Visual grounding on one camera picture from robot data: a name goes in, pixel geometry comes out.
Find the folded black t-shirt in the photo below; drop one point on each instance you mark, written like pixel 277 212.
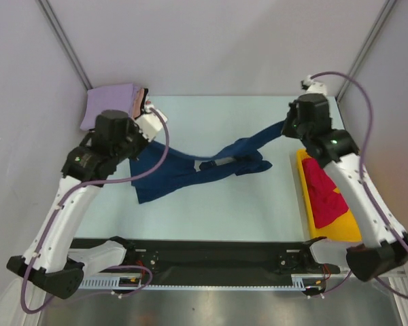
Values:
pixel 144 99

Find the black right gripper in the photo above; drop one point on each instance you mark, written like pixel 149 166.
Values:
pixel 287 130

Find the aluminium corner post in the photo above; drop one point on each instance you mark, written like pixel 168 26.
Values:
pixel 58 31
pixel 380 22

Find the crimson red t-shirt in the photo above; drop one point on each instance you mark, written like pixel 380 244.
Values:
pixel 326 203

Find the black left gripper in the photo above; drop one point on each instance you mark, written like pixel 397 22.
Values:
pixel 132 127

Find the white slotted cable duct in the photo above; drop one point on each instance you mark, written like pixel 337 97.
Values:
pixel 217 280

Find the right aluminium corner post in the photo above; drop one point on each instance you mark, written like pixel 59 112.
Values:
pixel 380 22

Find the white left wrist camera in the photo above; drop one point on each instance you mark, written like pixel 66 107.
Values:
pixel 150 122

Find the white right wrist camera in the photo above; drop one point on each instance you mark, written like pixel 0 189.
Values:
pixel 311 86

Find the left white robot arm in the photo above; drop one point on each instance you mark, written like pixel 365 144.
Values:
pixel 47 263

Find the folded lilac t-shirt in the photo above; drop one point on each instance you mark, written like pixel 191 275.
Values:
pixel 118 97

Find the aluminium table edge rail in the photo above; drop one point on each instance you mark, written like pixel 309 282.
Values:
pixel 399 281

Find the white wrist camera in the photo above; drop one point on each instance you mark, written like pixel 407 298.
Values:
pixel 150 122
pixel 311 86

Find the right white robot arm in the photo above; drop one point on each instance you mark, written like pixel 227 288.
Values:
pixel 384 244

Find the folded peach t-shirt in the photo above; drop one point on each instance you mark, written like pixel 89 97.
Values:
pixel 136 106

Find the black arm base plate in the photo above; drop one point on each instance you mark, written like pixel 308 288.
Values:
pixel 164 257

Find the navy blue printed t-shirt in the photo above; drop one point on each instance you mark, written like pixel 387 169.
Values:
pixel 182 170

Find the yellow plastic bin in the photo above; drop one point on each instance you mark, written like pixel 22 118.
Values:
pixel 344 228

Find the left aluminium corner post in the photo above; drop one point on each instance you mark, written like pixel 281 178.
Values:
pixel 58 31

